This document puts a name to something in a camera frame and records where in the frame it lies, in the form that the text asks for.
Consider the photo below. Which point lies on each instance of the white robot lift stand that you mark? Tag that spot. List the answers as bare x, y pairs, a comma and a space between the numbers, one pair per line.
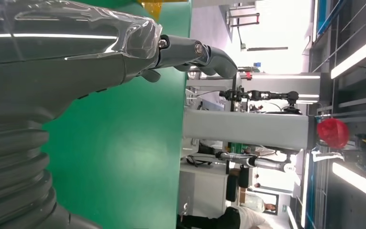
249, 129

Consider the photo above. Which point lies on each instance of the ceiling light strip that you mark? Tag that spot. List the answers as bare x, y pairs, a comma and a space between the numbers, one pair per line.
359, 53
356, 181

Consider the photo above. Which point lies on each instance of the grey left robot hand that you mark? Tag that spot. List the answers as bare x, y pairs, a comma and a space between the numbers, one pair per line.
60, 63

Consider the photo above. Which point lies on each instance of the person in doorway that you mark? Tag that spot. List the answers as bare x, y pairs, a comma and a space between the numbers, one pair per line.
255, 202

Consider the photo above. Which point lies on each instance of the red round lantern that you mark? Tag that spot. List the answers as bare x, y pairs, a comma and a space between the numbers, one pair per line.
333, 132

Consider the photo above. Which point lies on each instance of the yellow taped cardboard box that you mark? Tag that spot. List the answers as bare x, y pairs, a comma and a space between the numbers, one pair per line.
153, 6

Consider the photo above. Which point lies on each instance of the white cabinet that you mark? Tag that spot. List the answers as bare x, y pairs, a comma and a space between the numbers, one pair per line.
202, 192

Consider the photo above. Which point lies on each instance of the person in white shirt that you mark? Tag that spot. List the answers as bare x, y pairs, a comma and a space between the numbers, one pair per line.
230, 219

